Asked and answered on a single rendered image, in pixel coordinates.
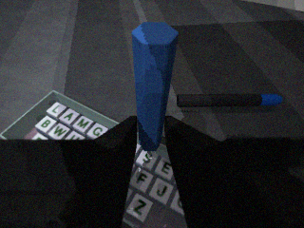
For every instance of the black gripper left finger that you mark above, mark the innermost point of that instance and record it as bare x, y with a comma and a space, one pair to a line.
100, 169

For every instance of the black pen with blue tip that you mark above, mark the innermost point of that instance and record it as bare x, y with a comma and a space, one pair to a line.
228, 99

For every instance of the grey keypad with white keys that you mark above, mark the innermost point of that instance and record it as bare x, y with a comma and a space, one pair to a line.
153, 199

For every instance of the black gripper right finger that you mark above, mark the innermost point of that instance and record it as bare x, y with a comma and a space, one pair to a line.
206, 170

